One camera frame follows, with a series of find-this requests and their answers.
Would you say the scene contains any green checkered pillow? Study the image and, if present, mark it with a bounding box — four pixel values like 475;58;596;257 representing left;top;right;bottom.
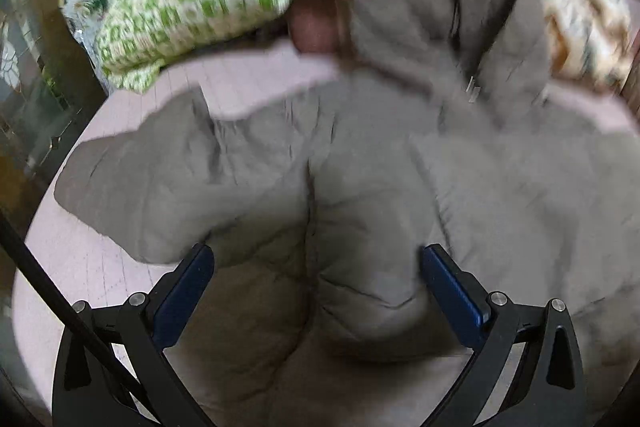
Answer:
95;0;293;94

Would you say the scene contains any reddish brown pillow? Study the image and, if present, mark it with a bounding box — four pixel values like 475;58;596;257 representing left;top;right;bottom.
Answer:
289;0;343;55

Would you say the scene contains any grey puffer jacket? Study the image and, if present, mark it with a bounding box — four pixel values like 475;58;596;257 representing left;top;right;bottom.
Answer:
53;0;640;427

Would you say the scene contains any wooden door with patterned glass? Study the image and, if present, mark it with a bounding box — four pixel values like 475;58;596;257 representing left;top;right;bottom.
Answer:
0;0;108;212

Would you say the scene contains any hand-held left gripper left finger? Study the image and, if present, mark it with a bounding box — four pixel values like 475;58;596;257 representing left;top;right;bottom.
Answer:
51;243;216;427

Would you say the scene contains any beige leaf print blanket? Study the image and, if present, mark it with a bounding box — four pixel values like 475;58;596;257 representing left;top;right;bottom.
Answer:
167;0;635;95

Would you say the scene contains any black cable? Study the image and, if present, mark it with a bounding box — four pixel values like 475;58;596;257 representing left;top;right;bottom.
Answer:
0;211;162;427

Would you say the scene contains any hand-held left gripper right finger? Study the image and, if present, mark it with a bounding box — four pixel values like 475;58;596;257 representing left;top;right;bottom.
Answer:
422;244;587;427

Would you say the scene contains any clear printed plastic bag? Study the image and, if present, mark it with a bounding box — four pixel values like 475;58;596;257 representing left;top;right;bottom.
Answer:
60;0;112;84

